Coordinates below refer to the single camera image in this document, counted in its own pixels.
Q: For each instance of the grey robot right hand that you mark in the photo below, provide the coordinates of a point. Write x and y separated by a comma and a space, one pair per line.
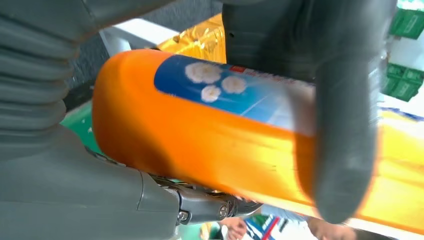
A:
66, 198

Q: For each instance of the person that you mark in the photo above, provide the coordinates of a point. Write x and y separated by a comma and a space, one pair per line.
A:
285, 212

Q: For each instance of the green table mat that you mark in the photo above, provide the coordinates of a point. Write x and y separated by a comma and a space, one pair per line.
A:
78, 126

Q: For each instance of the yellow taped cardboard board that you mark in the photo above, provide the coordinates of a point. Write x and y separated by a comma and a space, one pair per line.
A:
202, 39

